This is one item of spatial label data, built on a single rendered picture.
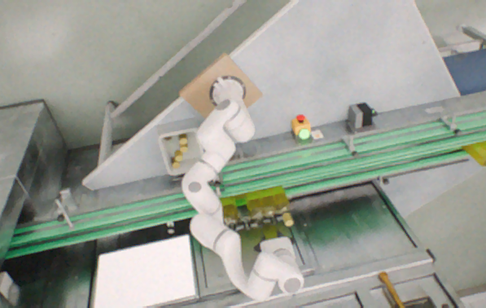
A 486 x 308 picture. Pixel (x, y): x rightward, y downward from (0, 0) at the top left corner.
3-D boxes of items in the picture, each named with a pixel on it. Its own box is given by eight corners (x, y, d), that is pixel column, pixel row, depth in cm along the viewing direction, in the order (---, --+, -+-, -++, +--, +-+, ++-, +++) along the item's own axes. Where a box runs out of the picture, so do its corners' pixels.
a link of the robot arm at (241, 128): (231, 127, 162) (238, 151, 150) (213, 104, 154) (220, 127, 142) (251, 115, 161) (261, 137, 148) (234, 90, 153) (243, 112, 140)
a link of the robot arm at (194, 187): (206, 171, 151) (181, 202, 147) (192, 151, 140) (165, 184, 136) (234, 187, 144) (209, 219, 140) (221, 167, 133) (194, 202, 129)
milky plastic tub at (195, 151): (168, 165, 189) (168, 177, 183) (155, 125, 175) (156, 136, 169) (204, 156, 191) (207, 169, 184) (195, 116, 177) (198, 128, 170)
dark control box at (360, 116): (348, 119, 194) (355, 129, 187) (348, 104, 189) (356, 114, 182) (364, 116, 194) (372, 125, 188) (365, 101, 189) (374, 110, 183)
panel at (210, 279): (98, 257, 185) (90, 327, 159) (96, 253, 184) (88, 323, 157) (290, 213, 192) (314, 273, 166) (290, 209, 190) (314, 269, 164)
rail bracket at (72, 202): (72, 201, 188) (64, 239, 170) (57, 174, 177) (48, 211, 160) (82, 200, 188) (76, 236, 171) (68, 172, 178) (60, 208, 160)
